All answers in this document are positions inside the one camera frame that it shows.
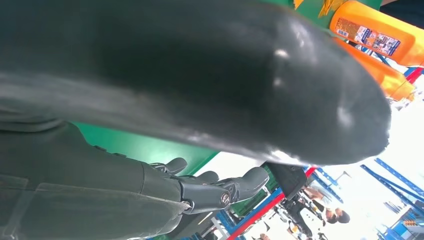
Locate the white table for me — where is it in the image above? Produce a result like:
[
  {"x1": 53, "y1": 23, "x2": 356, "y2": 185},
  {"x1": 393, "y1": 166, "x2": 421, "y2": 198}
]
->
[{"x1": 193, "y1": 150, "x2": 266, "y2": 181}]

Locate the black zip carrying case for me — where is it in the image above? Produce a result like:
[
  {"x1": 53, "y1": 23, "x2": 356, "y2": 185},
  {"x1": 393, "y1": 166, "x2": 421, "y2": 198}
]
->
[{"x1": 266, "y1": 162, "x2": 308, "y2": 201}]

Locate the green plastic crate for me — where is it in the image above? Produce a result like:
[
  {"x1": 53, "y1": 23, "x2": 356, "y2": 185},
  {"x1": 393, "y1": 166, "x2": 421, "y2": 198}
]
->
[{"x1": 230, "y1": 164, "x2": 282, "y2": 218}]

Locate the blue metal rack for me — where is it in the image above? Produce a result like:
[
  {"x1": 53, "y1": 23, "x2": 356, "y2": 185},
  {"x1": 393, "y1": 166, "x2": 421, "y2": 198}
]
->
[{"x1": 145, "y1": 157, "x2": 424, "y2": 240}]

